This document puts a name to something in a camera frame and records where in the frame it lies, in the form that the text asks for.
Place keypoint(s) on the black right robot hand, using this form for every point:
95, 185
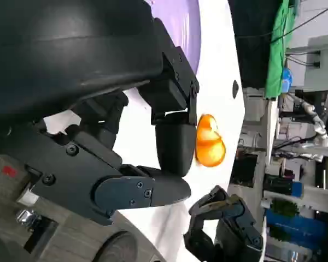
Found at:
235, 226

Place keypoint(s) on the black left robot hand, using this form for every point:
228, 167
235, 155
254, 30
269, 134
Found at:
71, 54

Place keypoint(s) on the orange white toy bread roll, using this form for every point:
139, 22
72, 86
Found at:
210, 152

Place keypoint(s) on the blue crate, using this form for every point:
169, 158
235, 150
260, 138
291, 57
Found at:
298, 229

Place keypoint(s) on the lilac plate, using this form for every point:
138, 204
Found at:
177, 27

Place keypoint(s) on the black round table grommet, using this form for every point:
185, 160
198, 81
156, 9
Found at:
235, 88

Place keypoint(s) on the blue bag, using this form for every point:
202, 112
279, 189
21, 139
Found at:
287, 79

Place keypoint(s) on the green hanging cloth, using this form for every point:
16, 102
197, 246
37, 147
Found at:
276, 68

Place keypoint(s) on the black curtain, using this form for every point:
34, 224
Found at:
251, 54

